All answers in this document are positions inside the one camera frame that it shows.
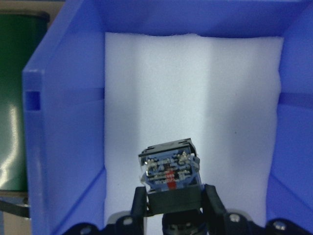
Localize yellow mushroom push button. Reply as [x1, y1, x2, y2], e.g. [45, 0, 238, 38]
[138, 138, 205, 235]

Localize green conveyor belt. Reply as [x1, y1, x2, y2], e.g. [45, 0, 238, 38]
[0, 9, 50, 192]

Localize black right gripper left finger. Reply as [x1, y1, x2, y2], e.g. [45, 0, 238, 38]
[64, 187, 147, 235]

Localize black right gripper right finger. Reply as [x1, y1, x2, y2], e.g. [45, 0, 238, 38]
[202, 184, 312, 235]

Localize blue right storage bin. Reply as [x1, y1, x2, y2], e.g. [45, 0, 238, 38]
[22, 0, 313, 235]

